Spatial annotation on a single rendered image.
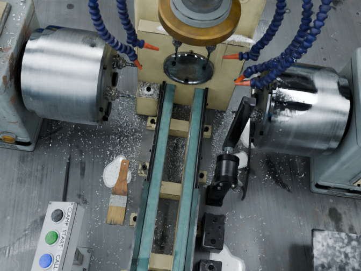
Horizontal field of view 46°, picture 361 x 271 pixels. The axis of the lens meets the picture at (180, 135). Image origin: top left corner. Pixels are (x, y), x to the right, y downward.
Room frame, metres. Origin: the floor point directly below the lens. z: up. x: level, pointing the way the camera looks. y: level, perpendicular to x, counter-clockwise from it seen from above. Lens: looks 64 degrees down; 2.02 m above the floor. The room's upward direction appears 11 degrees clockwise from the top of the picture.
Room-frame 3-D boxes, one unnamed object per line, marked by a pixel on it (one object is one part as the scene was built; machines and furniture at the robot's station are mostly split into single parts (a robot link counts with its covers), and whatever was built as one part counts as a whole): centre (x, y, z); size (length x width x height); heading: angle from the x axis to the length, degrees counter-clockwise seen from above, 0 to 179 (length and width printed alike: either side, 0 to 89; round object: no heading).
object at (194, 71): (0.70, 0.01, 1.02); 0.15 x 0.02 x 0.15; 93
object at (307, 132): (0.63, -0.32, 1.04); 0.41 x 0.25 x 0.25; 93
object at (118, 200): (0.38, 0.15, 0.80); 0.21 x 0.05 x 0.01; 4
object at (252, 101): (0.49, -0.13, 1.12); 0.04 x 0.03 x 0.26; 3
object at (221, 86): (0.77, 0.02, 0.97); 0.30 x 0.11 x 0.34; 93
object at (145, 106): (0.68, 0.12, 0.86); 0.07 x 0.06 x 0.12; 93
